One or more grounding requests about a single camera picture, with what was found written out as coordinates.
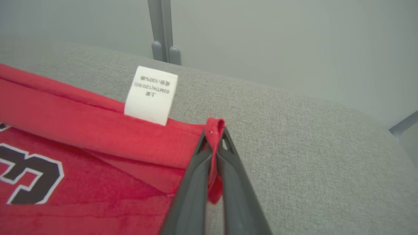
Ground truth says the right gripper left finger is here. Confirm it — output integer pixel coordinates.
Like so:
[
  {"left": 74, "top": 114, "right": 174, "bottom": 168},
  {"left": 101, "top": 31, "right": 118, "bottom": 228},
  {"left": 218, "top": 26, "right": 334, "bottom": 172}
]
[{"left": 158, "top": 129, "right": 214, "bottom": 235}]

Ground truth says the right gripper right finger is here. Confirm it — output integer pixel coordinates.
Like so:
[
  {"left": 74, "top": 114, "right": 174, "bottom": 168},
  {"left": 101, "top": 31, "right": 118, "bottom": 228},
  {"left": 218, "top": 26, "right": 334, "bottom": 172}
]
[{"left": 216, "top": 127, "right": 273, "bottom": 235}]

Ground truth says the red jersey with white trim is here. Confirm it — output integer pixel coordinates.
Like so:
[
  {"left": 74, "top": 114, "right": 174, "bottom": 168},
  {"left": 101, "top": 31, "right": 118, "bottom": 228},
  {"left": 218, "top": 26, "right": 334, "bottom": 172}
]
[{"left": 0, "top": 64, "right": 226, "bottom": 235}]

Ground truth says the grey fabric sofa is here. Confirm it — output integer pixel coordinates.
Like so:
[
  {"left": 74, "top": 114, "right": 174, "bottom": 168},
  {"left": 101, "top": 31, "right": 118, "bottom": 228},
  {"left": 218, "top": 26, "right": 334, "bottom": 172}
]
[{"left": 0, "top": 34, "right": 418, "bottom": 235}]

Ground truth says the grey double post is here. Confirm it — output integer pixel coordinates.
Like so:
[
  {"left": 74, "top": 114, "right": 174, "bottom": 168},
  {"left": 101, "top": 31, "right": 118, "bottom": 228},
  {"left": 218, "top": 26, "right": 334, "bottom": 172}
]
[{"left": 147, "top": 0, "right": 182, "bottom": 66}]

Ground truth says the grey metal rail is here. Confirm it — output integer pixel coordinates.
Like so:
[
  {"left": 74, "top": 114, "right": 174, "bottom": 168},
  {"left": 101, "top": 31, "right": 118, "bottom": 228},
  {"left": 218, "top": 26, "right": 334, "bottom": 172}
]
[{"left": 389, "top": 110, "right": 418, "bottom": 137}]

